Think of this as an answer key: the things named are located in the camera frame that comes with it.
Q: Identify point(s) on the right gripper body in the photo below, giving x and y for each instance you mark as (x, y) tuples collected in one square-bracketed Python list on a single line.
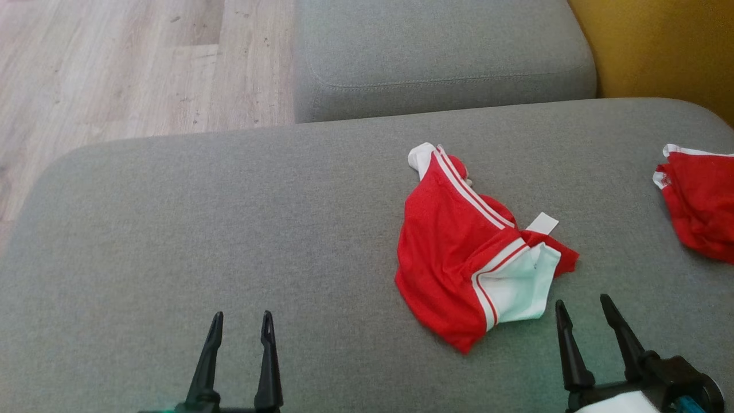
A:
[(676, 378)]

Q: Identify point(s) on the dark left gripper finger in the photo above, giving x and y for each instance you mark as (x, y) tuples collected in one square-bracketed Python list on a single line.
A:
[(268, 367), (206, 361)]

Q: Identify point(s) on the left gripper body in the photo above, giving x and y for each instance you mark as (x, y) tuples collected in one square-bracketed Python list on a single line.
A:
[(229, 409)]

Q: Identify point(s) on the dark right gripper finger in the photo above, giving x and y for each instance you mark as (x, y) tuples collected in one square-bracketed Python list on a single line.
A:
[(628, 338), (573, 355)]

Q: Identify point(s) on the red shorts with white stripe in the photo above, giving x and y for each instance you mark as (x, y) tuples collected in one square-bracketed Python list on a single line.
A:
[(702, 206)]

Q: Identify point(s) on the red garment with white panel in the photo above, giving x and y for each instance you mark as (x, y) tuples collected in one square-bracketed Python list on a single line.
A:
[(441, 246)]

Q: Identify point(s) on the large grey sofa seat cushion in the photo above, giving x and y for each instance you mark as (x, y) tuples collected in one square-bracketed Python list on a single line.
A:
[(229, 229)]

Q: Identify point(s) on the yellow cushion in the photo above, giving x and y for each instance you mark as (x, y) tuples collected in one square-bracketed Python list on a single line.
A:
[(659, 46)]

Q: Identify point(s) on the small grey sofa cushion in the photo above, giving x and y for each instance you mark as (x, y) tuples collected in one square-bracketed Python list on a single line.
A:
[(441, 51)]

